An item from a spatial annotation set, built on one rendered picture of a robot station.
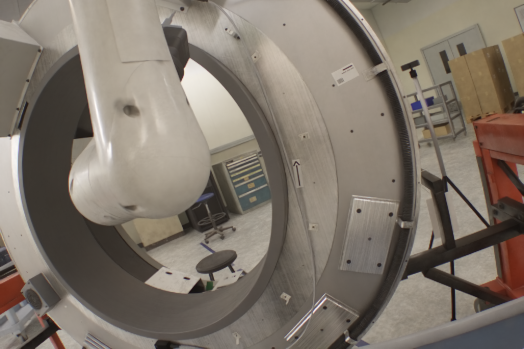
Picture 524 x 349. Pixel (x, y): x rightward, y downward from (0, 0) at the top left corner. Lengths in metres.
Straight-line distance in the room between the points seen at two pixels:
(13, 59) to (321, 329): 1.11
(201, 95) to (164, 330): 5.84
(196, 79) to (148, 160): 6.30
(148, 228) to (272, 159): 4.94
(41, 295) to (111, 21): 1.03
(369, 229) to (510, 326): 0.36
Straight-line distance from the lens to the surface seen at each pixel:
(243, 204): 5.37
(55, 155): 1.10
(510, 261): 1.39
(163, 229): 5.46
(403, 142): 0.61
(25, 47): 1.01
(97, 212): 0.35
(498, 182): 1.23
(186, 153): 0.24
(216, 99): 6.50
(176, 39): 0.50
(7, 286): 1.75
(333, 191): 0.62
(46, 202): 1.09
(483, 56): 6.62
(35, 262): 1.23
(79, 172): 0.36
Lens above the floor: 1.17
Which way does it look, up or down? 2 degrees down
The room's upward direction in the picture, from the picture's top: 20 degrees counter-clockwise
